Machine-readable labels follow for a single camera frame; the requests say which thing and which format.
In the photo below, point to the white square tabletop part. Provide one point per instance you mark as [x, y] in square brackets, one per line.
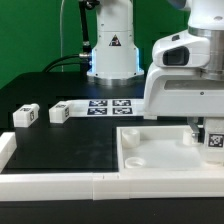
[164, 148]

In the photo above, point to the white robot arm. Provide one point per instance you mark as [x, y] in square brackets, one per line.
[115, 58]

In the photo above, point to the white U-shaped obstacle fence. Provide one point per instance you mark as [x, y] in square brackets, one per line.
[122, 184]

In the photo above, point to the white marker base plate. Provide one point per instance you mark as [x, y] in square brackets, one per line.
[105, 108]

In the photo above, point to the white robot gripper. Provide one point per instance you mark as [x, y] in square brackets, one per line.
[181, 92]

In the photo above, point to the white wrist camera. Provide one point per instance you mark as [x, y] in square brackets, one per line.
[181, 50]

